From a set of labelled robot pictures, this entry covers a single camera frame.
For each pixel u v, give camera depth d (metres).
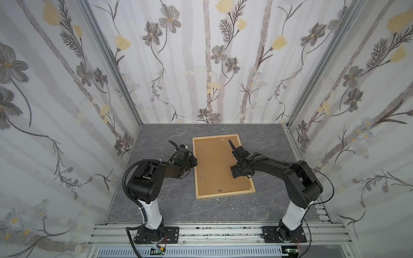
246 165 0.69
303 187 0.48
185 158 0.78
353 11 0.69
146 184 0.50
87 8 0.69
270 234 0.73
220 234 0.76
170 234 0.74
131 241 0.69
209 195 0.85
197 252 0.70
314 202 0.52
